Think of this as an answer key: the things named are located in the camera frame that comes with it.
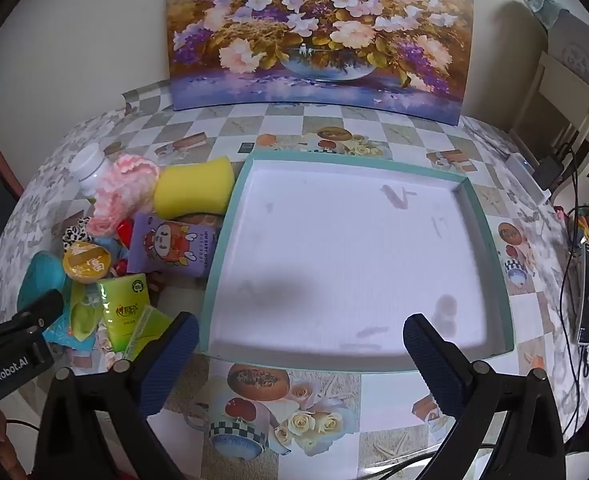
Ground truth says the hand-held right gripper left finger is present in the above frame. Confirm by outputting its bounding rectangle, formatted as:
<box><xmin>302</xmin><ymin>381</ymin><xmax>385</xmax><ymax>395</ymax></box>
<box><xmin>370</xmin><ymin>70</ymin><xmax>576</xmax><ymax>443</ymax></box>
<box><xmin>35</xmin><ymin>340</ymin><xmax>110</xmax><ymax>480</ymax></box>
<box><xmin>27</xmin><ymin>311</ymin><xmax>200</xmax><ymax>480</ymax></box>

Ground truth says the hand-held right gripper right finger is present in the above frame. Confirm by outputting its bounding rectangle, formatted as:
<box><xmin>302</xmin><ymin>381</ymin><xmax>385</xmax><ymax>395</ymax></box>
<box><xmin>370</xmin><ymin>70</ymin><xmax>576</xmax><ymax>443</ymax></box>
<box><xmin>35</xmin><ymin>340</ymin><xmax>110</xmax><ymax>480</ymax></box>
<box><xmin>403</xmin><ymin>313</ymin><xmax>568</xmax><ymax>480</ymax></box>

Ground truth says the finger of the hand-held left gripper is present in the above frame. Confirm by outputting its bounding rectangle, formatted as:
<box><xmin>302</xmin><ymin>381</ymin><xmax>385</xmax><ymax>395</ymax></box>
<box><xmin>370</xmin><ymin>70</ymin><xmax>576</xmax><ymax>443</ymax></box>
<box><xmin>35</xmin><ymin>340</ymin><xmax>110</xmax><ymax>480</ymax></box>
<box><xmin>0</xmin><ymin>287</ymin><xmax>66</xmax><ymax>346</ymax></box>

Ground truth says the leopard print scrunchie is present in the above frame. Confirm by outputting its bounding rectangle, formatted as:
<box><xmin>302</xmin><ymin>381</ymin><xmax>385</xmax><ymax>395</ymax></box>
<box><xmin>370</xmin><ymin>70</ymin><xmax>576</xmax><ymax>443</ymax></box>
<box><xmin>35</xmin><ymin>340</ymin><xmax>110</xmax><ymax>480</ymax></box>
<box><xmin>63</xmin><ymin>216</ymin><xmax>95</xmax><ymax>251</ymax></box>

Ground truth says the peach fabric scrunchie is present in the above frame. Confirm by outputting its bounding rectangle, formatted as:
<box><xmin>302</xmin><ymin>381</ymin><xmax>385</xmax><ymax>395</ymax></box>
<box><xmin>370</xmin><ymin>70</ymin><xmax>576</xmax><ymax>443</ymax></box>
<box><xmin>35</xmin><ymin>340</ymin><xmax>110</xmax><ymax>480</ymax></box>
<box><xmin>87</xmin><ymin>215</ymin><xmax>125</xmax><ymax>238</ymax></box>

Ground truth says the teal rimmed white tray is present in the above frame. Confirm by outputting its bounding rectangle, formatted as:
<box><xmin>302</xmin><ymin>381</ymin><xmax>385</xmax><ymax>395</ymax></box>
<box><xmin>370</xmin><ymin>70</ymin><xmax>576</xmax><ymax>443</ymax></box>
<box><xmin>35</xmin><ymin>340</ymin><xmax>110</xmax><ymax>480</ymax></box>
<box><xmin>198</xmin><ymin>152</ymin><xmax>515</xmax><ymax>373</ymax></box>

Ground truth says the pink white fluffy cloth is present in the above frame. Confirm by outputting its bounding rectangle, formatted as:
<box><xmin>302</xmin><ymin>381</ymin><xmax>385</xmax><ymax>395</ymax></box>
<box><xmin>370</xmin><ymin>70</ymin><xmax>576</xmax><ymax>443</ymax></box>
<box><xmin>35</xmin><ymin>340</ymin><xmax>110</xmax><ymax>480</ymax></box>
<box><xmin>93</xmin><ymin>156</ymin><xmax>161</xmax><ymax>221</ymax></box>

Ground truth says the yellow sponge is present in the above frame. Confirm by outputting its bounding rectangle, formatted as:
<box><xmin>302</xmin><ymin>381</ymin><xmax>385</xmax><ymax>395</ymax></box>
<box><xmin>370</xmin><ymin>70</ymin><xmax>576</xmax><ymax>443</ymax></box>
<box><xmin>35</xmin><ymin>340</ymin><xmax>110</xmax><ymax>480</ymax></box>
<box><xmin>153</xmin><ymin>156</ymin><xmax>235</xmax><ymax>221</ymax></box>

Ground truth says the person's left hand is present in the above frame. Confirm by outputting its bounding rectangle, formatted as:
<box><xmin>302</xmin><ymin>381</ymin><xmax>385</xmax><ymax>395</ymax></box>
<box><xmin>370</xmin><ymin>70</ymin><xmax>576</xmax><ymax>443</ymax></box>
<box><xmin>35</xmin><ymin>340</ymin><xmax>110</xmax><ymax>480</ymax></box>
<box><xmin>0</xmin><ymin>404</ymin><xmax>29</xmax><ymax>480</ymax></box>

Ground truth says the teal rounded sponge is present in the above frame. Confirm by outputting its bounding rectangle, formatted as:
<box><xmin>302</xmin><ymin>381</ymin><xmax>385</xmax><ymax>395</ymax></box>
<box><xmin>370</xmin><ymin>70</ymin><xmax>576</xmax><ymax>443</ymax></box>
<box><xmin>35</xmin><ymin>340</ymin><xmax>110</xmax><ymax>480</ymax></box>
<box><xmin>17</xmin><ymin>251</ymin><xmax>72</xmax><ymax>311</ymax></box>

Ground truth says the blue green snack packet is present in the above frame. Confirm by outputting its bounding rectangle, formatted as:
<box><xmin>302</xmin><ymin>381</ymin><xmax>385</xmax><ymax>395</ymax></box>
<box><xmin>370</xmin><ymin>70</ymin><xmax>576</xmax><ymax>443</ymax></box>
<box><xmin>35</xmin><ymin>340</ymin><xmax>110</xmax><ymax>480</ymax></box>
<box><xmin>42</xmin><ymin>280</ymin><xmax>105</xmax><ymax>356</ymax></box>

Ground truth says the checked printed tablecloth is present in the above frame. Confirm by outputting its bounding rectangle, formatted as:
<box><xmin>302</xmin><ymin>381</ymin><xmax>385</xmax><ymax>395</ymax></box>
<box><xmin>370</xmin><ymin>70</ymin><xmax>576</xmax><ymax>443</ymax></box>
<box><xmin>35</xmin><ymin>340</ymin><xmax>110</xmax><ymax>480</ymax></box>
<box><xmin>0</xmin><ymin>80</ymin><xmax>589</xmax><ymax>480</ymax></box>

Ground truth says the green tissue packet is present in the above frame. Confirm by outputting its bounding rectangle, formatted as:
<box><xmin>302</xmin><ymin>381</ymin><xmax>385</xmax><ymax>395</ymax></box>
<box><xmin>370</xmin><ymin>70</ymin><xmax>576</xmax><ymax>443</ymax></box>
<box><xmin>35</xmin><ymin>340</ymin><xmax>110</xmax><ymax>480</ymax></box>
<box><xmin>97</xmin><ymin>272</ymin><xmax>150</xmax><ymax>353</ymax></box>

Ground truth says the yellow jelly cup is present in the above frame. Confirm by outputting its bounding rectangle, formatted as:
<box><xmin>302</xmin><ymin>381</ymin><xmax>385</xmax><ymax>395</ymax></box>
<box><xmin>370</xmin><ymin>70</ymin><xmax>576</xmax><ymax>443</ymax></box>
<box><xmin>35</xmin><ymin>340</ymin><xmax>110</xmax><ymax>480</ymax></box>
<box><xmin>63</xmin><ymin>241</ymin><xmax>112</xmax><ymax>282</ymax></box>

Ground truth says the purple wet wipes packet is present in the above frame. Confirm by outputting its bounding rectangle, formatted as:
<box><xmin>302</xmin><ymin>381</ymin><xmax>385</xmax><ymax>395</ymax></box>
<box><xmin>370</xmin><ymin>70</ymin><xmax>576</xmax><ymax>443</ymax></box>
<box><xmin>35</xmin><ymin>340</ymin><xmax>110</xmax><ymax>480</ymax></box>
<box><xmin>126</xmin><ymin>212</ymin><xmax>222</xmax><ymax>281</ymax></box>

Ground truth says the white plastic bottle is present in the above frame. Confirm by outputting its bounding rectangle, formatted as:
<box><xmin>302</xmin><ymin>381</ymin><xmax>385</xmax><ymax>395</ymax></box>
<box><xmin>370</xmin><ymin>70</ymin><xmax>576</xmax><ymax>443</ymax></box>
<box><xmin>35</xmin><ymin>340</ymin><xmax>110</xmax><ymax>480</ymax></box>
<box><xmin>69</xmin><ymin>144</ymin><xmax>111</xmax><ymax>196</ymax></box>

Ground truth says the black smartphone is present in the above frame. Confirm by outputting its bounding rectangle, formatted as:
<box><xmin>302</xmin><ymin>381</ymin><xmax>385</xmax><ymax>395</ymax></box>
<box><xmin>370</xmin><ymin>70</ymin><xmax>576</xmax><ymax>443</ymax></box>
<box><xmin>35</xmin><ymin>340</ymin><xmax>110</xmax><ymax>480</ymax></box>
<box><xmin>575</xmin><ymin>242</ymin><xmax>589</xmax><ymax>346</ymax></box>

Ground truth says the white power strip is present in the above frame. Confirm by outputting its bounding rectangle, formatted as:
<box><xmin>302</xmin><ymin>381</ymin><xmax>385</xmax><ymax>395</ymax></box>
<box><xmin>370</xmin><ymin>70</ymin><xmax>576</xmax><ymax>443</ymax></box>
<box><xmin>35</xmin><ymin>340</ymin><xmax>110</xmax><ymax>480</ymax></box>
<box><xmin>505</xmin><ymin>152</ymin><xmax>553</xmax><ymax>201</ymax></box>

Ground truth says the black power adapter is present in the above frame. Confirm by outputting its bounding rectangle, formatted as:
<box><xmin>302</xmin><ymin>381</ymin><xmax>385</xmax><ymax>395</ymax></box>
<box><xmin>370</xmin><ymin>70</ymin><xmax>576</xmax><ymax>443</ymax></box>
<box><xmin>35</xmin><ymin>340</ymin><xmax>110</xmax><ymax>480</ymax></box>
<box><xmin>532</xmin><ymin>155</ymin><xmax>568</xmax><ymax>191</ymax></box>

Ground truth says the white wooden chair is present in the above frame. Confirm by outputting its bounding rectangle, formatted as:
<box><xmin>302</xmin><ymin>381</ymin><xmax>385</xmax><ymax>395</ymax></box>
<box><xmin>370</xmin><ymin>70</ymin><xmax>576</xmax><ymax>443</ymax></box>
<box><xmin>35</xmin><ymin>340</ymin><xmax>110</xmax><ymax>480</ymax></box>
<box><xmin>509</xmin><ymin>10</ymin><xmax>589</xmax><ymax>196</ymax></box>

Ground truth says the flower painting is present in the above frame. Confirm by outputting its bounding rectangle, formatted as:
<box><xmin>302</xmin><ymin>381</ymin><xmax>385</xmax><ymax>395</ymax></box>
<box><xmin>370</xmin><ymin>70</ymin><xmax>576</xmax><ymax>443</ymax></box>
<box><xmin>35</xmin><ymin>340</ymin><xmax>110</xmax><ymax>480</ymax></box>
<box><xmin>166</xmin><ymin>0</ymin><xmax>475</xmax><ymax>127</ymax></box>

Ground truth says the black cable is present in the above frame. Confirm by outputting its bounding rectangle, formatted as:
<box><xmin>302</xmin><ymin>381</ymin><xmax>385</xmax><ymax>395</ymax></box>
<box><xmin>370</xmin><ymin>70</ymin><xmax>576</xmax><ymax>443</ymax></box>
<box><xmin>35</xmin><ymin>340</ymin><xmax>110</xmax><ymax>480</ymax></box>
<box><xmin>557</xmin><ymin>142</ymin><xmax>589</xmax><ymax>376</ymax></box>

